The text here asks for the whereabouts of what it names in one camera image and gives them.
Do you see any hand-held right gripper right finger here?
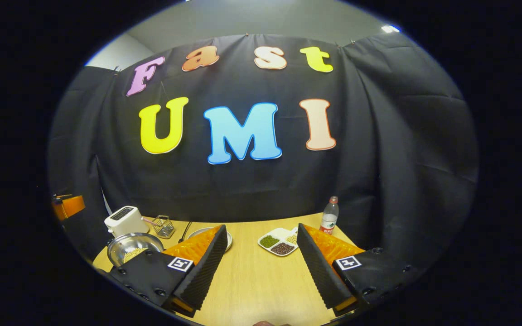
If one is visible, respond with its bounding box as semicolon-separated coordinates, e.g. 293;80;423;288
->
296;223;425;317

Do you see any white divided dish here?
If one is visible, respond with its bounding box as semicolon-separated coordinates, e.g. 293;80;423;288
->
257;227;299;257

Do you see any small wire mesh basket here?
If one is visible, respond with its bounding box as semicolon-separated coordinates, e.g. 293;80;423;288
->
153;215;175;239

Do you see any white round plate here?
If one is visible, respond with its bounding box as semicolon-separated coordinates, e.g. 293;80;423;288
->
188;226;233;252

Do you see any clear plastic water bottle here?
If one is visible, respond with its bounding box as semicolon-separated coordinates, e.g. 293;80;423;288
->
319;196;339;235

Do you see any pile of yellow soybeans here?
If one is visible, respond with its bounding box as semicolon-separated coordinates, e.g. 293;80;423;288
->
123;247;149;264

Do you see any white toaster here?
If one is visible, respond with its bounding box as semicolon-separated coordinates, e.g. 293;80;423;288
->
104;206;149;238

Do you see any stainless steel pot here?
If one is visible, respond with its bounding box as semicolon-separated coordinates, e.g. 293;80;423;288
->
107;232;165;268

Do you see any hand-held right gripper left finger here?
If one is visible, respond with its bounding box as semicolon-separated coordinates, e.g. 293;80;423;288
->
107;224;228;317

